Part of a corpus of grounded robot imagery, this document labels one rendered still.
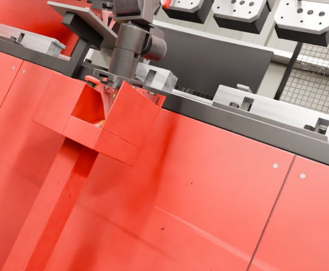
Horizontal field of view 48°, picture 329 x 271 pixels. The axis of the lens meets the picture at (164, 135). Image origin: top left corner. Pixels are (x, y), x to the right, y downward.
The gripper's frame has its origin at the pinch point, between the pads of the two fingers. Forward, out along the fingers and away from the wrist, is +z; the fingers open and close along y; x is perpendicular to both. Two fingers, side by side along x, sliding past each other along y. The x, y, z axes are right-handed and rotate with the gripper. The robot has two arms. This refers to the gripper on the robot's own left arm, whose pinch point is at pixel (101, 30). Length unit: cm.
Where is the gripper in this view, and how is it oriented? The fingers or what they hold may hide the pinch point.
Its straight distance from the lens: 128.8
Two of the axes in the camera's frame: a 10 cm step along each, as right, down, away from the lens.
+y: -7.9, -3.1, 5.3
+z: -1.6, 9.4, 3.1
